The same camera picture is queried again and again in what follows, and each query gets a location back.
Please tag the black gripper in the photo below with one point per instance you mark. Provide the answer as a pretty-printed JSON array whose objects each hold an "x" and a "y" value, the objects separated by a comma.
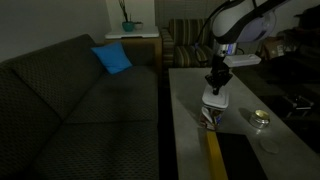
[{"x": 218, "y": 71}]

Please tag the white container lid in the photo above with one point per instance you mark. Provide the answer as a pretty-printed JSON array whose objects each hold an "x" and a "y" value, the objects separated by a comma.
[{"x": 215, "y": 100}]

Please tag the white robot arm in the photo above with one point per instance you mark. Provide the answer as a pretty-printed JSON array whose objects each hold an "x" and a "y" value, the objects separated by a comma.
[{"x": 243, "y": 23}]

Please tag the transparent container with contents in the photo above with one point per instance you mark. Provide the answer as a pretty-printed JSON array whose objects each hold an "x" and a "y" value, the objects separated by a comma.
[{"x": 210, "y": 118}]

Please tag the glass candle jar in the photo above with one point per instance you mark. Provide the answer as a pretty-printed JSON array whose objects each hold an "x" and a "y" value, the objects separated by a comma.
[{"x": 260, "y": 118}]

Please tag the striped armchair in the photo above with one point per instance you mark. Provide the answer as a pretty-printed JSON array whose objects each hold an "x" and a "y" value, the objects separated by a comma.
[{"x": 186, "y": 43}]

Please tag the cardboard box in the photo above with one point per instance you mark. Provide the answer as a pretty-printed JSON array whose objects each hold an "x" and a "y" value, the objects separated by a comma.
[{"x": 273, "y": 48}]

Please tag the round grey coaster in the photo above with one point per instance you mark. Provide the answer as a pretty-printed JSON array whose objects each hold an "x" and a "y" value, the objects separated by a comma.
[{"x": 269, "y": 146}]

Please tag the black device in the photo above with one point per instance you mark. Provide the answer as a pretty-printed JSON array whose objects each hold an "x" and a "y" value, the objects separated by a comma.
[{"x": 298, "y": 101}]

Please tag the wooden side table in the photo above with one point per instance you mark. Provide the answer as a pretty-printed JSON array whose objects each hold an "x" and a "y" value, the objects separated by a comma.
[{"x": 143, "y": 48}]

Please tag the small white pot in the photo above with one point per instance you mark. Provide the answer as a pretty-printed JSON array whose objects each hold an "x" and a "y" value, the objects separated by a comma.
[{"x": 138, "y": 25}]

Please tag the plant in teal pot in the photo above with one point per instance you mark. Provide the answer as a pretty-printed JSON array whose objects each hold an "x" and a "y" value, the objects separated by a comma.
[{"x": 128, "y": 26}]

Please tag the blue cushion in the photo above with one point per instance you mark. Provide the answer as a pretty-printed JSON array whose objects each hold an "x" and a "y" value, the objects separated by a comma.
[{"x": 112, "y": 57}]

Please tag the dark grey sofa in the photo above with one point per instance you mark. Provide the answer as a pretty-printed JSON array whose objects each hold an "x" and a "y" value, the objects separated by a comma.
[{"x": 83, "y": 116}]

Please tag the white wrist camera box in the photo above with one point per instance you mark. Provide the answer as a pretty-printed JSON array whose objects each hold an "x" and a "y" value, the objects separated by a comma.
[{"x": 241, "y": 60}]

